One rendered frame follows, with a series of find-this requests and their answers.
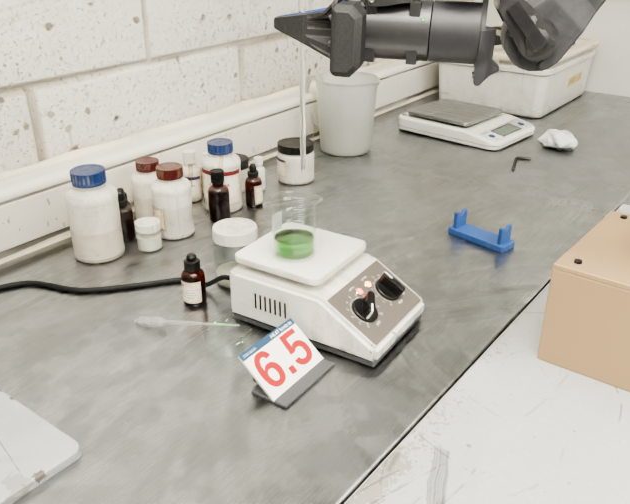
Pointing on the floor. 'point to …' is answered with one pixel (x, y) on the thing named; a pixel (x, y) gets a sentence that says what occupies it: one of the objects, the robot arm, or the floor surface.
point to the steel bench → (397, 393)
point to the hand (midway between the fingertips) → (308, 24)
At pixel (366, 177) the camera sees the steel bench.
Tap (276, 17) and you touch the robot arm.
